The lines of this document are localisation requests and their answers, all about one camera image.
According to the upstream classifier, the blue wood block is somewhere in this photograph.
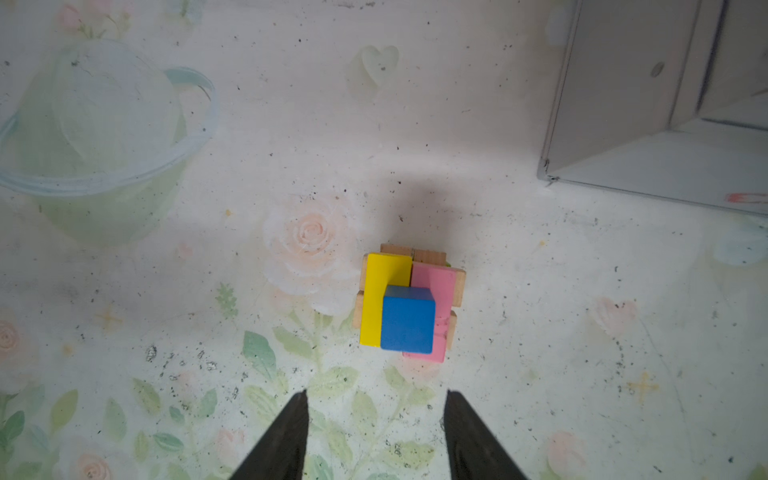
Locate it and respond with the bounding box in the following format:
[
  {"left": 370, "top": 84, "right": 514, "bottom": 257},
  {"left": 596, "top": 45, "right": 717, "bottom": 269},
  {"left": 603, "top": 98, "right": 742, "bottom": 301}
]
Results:
[{"left": 380, "top": 285, "right": 436, "bottom": 354}]

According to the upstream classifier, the natural wood block with hole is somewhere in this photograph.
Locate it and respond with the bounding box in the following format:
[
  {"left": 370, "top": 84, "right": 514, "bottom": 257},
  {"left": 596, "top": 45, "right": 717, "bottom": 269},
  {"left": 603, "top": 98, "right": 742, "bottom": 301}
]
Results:
[{"left": 380, "top": 244, "right": 448, "bottom": 267}]

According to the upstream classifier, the pink wood block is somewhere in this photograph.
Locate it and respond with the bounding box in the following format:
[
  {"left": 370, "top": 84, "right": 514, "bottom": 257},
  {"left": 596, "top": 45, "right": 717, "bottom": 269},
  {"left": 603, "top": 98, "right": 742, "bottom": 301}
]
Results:
[{"left": 403, "top": 262, "right": 464, "bottom": 363}]

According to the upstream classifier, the silver aluminium case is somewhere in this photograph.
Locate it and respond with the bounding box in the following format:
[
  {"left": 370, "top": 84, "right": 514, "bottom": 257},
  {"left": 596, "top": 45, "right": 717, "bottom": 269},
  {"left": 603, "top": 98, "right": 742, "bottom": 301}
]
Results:
[{"left": 538, "top": 1, "right": 767, "bottom": 216}]

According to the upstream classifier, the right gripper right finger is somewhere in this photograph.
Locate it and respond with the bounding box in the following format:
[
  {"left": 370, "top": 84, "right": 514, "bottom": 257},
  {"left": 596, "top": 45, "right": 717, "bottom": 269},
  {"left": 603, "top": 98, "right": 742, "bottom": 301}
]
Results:
[{"left": 443, "top": 390, "right": 527, "bottom": 480}]

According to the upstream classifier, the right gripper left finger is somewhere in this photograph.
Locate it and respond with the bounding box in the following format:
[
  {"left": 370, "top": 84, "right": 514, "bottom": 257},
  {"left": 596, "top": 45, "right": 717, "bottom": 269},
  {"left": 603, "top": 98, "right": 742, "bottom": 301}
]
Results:
[{"left": 230, "top": 390, "right": 309, "bottom": 480}]

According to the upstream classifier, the yellow wood block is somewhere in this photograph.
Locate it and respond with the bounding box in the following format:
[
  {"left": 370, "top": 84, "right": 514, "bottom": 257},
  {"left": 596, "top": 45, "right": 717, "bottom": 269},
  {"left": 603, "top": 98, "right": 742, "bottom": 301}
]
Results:
[{"left": 360, "top": 253, "right": 413, "bottom": 347}]

